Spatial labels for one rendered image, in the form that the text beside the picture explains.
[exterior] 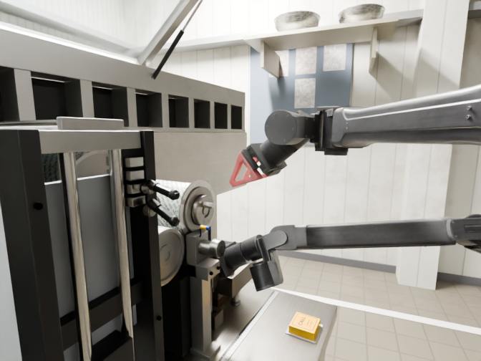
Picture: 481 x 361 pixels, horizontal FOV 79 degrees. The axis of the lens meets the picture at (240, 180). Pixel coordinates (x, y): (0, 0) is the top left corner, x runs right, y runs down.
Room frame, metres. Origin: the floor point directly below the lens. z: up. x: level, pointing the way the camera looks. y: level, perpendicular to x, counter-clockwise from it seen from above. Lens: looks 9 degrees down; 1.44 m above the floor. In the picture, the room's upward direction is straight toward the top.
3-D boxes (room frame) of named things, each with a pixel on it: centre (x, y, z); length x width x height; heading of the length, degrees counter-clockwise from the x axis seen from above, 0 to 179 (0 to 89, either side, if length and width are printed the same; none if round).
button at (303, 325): (0.72, -0.18, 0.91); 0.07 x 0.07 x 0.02; 62
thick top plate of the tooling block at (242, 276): (0.93, 0.16, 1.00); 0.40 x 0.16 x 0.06; 62
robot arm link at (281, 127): (0.52, -0.12, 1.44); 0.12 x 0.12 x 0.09; 59
